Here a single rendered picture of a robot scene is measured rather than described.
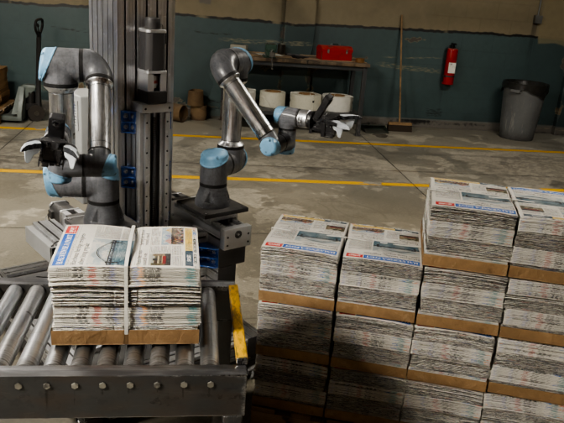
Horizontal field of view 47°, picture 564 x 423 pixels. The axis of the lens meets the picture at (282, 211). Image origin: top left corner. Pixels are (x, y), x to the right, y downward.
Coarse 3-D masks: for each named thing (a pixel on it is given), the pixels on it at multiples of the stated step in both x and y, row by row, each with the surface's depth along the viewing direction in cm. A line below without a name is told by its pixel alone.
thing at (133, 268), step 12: (120, 240) 180; (132, 240) 180; (120, 252) 172; (132, 252) 172; (120, 264) 164; (132, 264) 165; (120, 276) 164; (132, 276) 165; (120, 288) 165; (132, 288) 166; (120, 300) 166; (132, 300) 167; (120, 312) 168; (132, 312) 169; (120, 324) 169; (132, 324) 170
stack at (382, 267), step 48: (288, 240) 244; (336, 240) 247; (384, 240) 251; (288, 288) 241; (336, 288) 243; (384, 288) 234; (432, 288) 231; (480, 288) 227; (528, 288) 224; (288, 336) 247; (336, 336) 243; (384, 336) 239; (432, 336) 236; (480, 336) 232; (288, 384) 255; (336, 384) 250; (384, 384) 246; (432, 384) 242; (528, 384) 235
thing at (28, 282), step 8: (0, 280) 202; (8, 280) 202; (16, 280) 202; (24, 280) 203; (32, 280) 203; (40, 280) 204; (48, 280) 204; (208, 280) 212; (216, 280) 213; (224, 280) 213; (232, 280) 214; (0, 288) 200; (24, 288) 201; (48, 288) 202; (216, 288) 209; (224, 288) 209; (0, 296) 201; (24, 296) 202; (216, 296) 210; (224, 296) 210; (216, 304) 211; (224, 304) 211; (16, 312) 203; (224, 312) 212
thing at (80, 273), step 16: (64, 240) 176; (80, 240) 176; (96, 240) 177; (112, 240) 179; (64, 256) 166; (80, 256) 167; (96, 256) 168; (112, 256) 169; (64, 272) 161; (80, 272) 162; (96, 272) 163; (112, 272) 163; (64, 288) 164; (80, 288) 164; (96, 288) 164; (112, 288) 165; (64, 304) 165; (80, 304) 165; (96, 304) 166; (112, 304) 166; (64, 320) 166; (80, 320) 167; (96, 320) 168; (112, 320) 168
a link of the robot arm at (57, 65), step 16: (48, 48) 223; (64, 48) 225; (48, 64) 221; (64, 64) 222; (80, 64) 224; (48, 80) 224; (64, 80) 224; (80, 80) 227; (64, 96) 227; (64, 112) 229; (48, 192) 236; (64, 192) 237; (80, 192) 239
